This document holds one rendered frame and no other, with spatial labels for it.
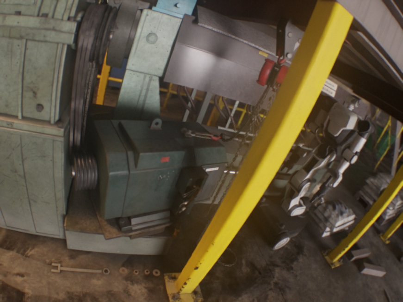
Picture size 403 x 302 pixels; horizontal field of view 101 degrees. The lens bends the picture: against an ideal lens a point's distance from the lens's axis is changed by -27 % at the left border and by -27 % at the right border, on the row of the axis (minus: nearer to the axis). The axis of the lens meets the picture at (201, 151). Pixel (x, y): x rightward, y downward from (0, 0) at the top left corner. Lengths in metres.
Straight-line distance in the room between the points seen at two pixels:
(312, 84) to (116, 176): 0.85
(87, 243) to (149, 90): 1.12
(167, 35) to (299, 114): 1.04
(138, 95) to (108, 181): 0.78
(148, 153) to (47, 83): 0.57
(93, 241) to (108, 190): 0.56
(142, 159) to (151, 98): 0.72
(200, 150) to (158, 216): 0.46
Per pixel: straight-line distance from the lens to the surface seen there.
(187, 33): 1.55
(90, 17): 1.03
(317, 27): 0.79
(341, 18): 0.81
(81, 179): 1.17
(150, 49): 1.55
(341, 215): 3.02
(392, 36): 1.18
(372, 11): 1.03
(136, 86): 1.61
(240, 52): 1.68
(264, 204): 2.28
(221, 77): 1.66
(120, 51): 1.45
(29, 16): 1.08
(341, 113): 1.98
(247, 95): 1.79
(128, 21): 1.42
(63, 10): 1.06
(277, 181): 2.47
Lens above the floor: 1.41
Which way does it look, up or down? 27 degrees down
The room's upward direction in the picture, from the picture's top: 22 degrees clockwise
